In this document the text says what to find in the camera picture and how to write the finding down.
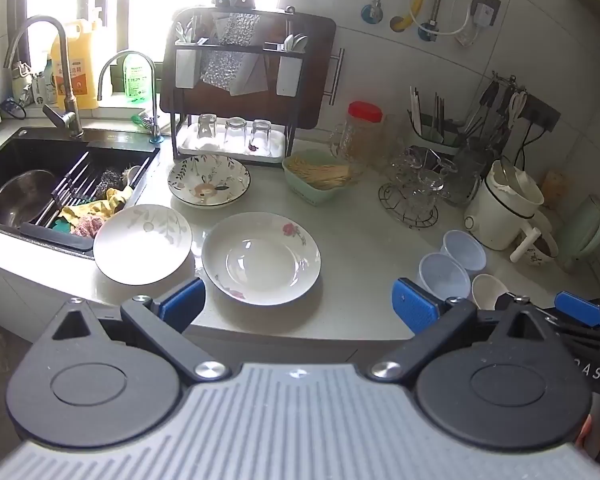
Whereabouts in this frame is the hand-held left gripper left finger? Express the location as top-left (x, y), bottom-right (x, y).
top-left (50, 276), bottom-right (231, 382)

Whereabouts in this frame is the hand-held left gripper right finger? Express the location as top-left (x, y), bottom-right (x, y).
top-left (371, 276), bottom-right (552, 382)

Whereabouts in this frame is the white ceramic bowl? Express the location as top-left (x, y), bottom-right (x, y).
top-left (471, 273), bottom-right (511, 311)

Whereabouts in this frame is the white plate grey leaf print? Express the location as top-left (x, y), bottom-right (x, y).
top-left (93, 204), bottom-right (193, 283)

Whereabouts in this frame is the white plate pink flower print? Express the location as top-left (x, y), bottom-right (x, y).
top-left (201, 211), bottom-right (322, 307)

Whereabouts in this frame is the leaf-patterned ceramic plate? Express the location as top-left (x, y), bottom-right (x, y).
top-left (167, 156), bottom-right (251, 208)

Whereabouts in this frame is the person's right hand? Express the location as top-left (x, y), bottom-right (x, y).
top-left (577, 413), bottom-right (600, 462)

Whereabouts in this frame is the translucent plastic cup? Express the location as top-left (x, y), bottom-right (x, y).
top-left (441, 230), bottom-right (487, 273)
top-left (418, 252), bottom-right (472, 306)

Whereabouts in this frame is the printed mug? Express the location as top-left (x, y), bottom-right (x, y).
top-left (525, 232), bottom-right (560, 266)

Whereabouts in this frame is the pale green appliance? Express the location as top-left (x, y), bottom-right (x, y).
top-left (560, 195), bottom-right (600, 273)

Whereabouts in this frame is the white electric cooker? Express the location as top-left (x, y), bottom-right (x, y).
top-left (464, 159), bottom-right (553, 265)

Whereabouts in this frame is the set of clear glass cups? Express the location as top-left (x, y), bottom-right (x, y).
top-left (387, 147), bottom-right (456, 216)

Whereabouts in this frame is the pink scrubber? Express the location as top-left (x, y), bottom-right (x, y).
top-left (72, 216), bottom-right (106, 238)

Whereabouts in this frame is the yellow cloth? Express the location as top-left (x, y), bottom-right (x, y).
top-left (60, 187), bottom-right (133, 233)

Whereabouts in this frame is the large glass mug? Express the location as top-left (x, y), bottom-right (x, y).
top-left (445, 147), bottom-right (483, 206)

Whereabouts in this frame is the steel wool scrubber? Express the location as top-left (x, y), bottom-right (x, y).
top-left (96, 169), bottom-right (126, 198)

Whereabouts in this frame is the black sink drain rack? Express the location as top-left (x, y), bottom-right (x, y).
top-left (20, 150), bottom-right (157, 253)

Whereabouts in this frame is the white rack tray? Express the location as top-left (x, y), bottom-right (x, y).
top-left (176, 122), bottom-right (287, 162)

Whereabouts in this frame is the green bowl with noodles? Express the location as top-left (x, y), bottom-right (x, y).
top-left (282, 149), bottom-right (366, 206)

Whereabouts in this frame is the bundle of dried noodles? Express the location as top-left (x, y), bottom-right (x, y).
top-left (286, 156), bottom-right (355, 190)

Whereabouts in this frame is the green chopstick holder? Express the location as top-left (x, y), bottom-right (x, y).
top-left (409, 110), bottom-right (461, 156)

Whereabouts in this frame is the clear drinking glass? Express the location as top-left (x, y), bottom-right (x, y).
top-left (251, 119), bottom-right (273, 153)
top-left (224, 116), bottom-right (247, 146)
top-left (196, 113), bottom-right (218, 141)

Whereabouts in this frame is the glass jar red lid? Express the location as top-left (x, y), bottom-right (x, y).
top-left (330, 101), bottom-right (385, 168)

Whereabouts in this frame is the steel bowl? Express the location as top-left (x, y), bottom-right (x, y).
top-left (0, 170), bottom-right (56, 228)

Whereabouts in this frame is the bundle of chopsticks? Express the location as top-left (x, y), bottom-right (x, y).
top-left (409, 86), bottom-right (448, 133)

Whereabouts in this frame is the set of hanging utensils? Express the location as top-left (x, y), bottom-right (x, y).
top-left (462, 74), bottom-right (528, 133)

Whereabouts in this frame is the black kitchen sink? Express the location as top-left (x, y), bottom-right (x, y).
top-left (0, 126), bottom-right (161, 261)

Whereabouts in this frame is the small curved faucet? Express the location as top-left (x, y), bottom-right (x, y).
top-left (97, 51), bottom-right (162, 142)

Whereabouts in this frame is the green bottle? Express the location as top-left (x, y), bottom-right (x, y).
top-left (124, 52), bottom-right (153, 106)

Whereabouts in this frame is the white cutlery holder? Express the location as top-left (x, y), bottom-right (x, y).
top-left (276, 52), bottom-right (306, 97)
top-left (175, 47), bottom-right (203, 88)

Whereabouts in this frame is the grey cloth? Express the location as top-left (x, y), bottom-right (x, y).
top-left (232, 53), bottom-right (272, 97)

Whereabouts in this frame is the silver patterned cloth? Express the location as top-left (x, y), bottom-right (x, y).
top-left (200, 12), bottom-right (261, 93)

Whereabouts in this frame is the yellow detergent jug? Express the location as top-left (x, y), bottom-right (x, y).
top-left (50, 19), bottom-right (103, 110)

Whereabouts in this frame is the dark wooden cutting board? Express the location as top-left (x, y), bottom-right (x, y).
top-left (160, 7), bottom-right (337, 116)

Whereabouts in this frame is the black metal dish rack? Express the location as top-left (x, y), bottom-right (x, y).
top-left (169, 7), bottom-right (311, 161)

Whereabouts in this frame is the white bottle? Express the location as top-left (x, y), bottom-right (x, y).
top-left (12, 60), bottom-right (46, 106)

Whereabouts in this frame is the tall steel faucet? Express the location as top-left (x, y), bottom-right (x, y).
top-left (4, 15), bottom-right (84, 138)

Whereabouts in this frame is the black power cord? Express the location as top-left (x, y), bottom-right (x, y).
top-left (516, 121), bottom-right (543, 166)

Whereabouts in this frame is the black wall socket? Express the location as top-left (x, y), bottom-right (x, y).
top-left (522, 94), bottom-right (562, 133)

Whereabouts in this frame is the steel bar handle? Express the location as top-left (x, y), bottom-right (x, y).
top-left (329, 47), bottom-right (346, 106)

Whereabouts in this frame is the white cable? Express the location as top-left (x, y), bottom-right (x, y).
top-left (410, 5), bottom-right (481, 37)

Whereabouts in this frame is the white wall socket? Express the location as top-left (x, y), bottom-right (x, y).
top-left (472, 0), bottom-right (502, 26)

